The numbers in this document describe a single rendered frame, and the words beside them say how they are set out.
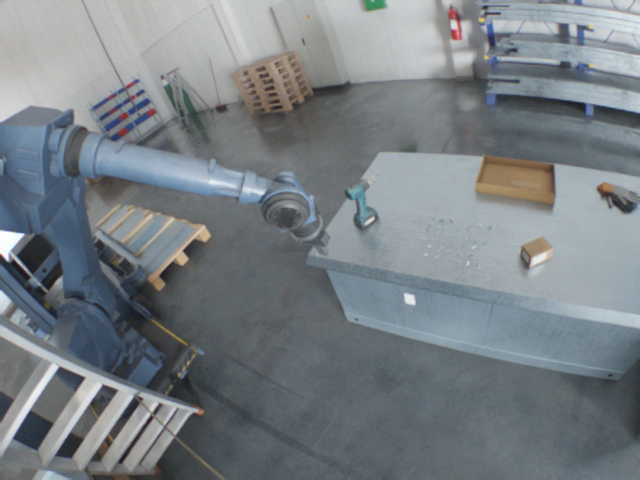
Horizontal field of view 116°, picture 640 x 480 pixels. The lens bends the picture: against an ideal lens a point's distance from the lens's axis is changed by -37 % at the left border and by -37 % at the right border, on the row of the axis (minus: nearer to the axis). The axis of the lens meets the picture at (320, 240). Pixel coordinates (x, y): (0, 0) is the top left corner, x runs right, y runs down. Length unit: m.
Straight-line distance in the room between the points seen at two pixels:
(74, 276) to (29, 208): 0.71
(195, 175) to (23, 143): 0.64
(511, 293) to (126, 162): 1.43
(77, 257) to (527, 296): 2.01
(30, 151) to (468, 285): 1.63
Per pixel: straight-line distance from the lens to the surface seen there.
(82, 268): 1.79
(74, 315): 1.87
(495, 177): 1.80
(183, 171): 1.09
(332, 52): 6.29
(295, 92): 6.37
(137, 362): 2.09
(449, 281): 1.27
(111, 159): 1.15
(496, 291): 1.25
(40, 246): 3.06
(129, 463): 1.86
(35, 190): 1.27
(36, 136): 1.19
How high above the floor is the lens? 1.65
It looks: 39 degrees down
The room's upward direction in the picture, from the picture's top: 23 degrees counter-clockwise
